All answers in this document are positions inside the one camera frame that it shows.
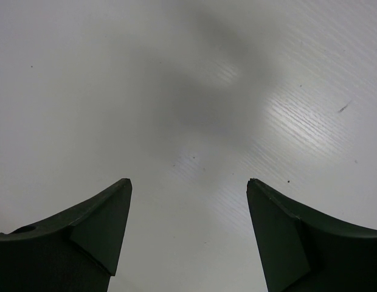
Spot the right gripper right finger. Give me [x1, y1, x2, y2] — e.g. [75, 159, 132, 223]
[247, 178, 377, 291]

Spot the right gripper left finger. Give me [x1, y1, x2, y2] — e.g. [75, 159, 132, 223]
[0, 178, 132, 291]

